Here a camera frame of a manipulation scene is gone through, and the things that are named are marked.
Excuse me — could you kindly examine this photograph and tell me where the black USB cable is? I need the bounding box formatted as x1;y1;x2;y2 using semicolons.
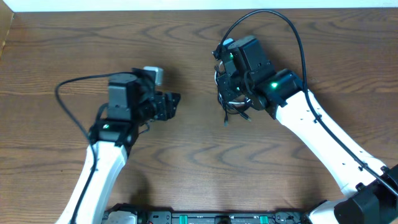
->
214;62;252;127

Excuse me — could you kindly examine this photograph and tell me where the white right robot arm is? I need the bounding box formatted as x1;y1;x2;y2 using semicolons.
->
215;35;397;223

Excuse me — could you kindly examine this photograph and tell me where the black right camera cable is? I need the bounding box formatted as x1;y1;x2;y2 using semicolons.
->
212;9;398;197

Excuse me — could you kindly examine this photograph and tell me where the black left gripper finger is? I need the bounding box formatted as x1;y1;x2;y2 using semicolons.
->
161;106;177;121
165;92;181;109

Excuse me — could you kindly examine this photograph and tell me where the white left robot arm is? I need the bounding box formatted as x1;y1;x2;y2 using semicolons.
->
57;66;181;223

